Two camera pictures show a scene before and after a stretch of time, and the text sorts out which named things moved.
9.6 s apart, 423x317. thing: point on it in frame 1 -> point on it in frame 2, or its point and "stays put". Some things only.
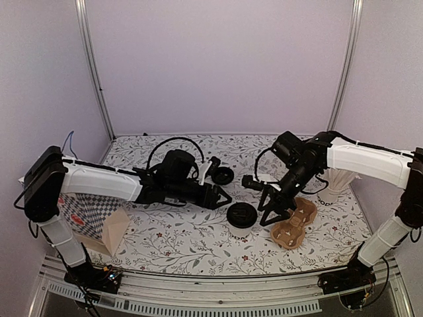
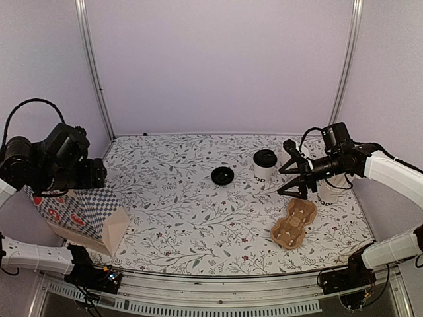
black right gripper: (275, 197) -> (307, 174)
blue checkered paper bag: (102, 220) stays put
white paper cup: (240, 233) -> (264, 175)
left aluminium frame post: (81, 11) stays put
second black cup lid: (222, 176) stays put
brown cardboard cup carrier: (290, 233) stays put
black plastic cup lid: (242, 214) -> (265, 158)
